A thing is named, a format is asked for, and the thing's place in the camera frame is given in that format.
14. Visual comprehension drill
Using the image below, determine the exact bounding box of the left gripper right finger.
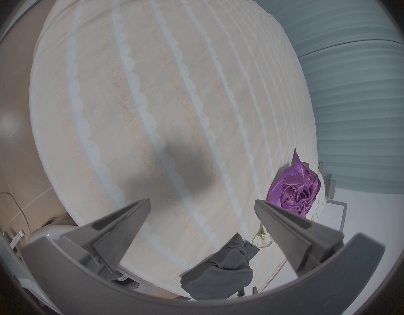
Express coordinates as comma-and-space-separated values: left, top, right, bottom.
254, 199, 346, 273

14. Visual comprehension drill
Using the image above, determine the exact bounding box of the blue-green curtain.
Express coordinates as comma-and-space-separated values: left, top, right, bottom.
222, 0, 404, 58
297, 39, 404, 197

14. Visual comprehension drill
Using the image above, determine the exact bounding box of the white printed garment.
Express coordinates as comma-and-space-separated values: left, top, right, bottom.
252, 226, 274, 248

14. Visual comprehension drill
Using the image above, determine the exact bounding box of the white printed pillow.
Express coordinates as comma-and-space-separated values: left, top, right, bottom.
311, 177, 328, 221

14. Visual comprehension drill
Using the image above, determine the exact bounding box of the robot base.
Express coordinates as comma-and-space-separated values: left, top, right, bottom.
28, 223, 138, 286

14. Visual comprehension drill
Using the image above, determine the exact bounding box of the bed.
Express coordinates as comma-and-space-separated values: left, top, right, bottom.
28, 0, 348, 299

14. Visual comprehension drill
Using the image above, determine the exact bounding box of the purple satin garment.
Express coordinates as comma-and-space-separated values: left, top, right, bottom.
267, 149, 321, 217

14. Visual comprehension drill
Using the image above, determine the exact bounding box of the grey bedside table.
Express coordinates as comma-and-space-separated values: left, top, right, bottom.
318, 162, 336, 200

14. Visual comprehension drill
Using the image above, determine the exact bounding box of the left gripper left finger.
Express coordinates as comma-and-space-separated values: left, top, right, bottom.
61, 198, 152, 272

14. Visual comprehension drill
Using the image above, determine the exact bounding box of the black T-shirt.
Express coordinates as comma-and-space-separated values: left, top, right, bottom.
180, 233, 258, 302

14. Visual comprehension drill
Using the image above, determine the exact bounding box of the black cable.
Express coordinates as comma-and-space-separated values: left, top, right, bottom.
0, 181, 30, 230

